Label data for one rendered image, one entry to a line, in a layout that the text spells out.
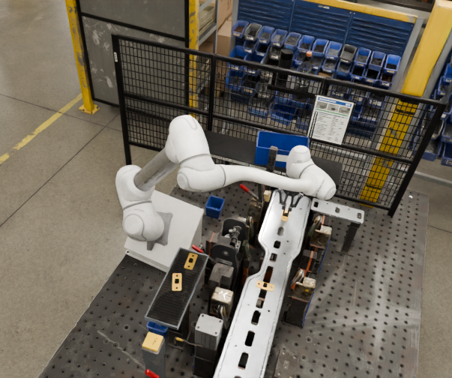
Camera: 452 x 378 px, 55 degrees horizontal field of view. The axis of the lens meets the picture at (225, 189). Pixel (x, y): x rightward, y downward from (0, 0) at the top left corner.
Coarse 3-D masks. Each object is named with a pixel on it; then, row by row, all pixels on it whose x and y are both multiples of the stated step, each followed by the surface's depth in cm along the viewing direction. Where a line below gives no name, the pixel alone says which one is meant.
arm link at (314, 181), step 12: (228, 168) 181; (240, 168) 186; (252, 168) 189; (312, 168) 200; (228, 180) 180; (240, 180) 187; (252, 180) 189; (264, 180) 189; (276, 180) 189; (288, 180) 191; (300, 180) 193; (312, 180) 194; (324, 180) 195; (312, 192) 195; (324, 192) 194
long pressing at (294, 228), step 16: (272, 208) 240; (288, 208) 240; (304, 208) 241; (272, 224) 231; (288, 224) 232; (304, 224) 233; (272, 240) 223; (288, 240) 224; (288, 256) 216; (272, 272) 209; (288, 272) 210; (256, 288) 202; (240, 304) 195; (272, 304) 196; (240, 320) 189; (272, 320) 190; (240, 336) 184; (256, 336) 185; (272, 336) 185; (224, 352) 178; (240, 352) 179; (256, 352) 179; (224, 368) 174; (256, 368) 175
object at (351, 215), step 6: (312, 204) 244; (318, 204) 245; (324, 204) 245; (330, 204) 245; (336, 204) 246; (318, 210) 241; (324, 210) 241; (330, 210) 242; (342, 210) 242; (348, 210) 243; (354, 210) 243; (360, 210) 243; (336, 216) 239; (342, 216) 239; (348, 216) 239; (354, 216) 240; (354, 222) 238; (360, 222) 237
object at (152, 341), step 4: (148, 332) 165; (148, 336) 164; (152, 336) 164; (156, 336) 164; (160, 336) 165; (148, 340) 163; (152, 340) 163; (156, 340) 163; (160, 340) 163; (144, 344) 162; (148, 344) 162; (152, 344) 162; (156, 344) 162; (148, 348) 161; (152, 348) 161; (156, 348) 161
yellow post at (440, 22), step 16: (432, 16) 206; (448, 16) 202; (432, 32) 209; (448, 32) 207; (432, 48) 213; (416, 64) 221; (432, 64) 219; (416, 80) 226; (400, 112) 240; (400, 128) 246; (384, 144) 256; (400, 144) 253; (384, 176) 270; (368, 192) 281
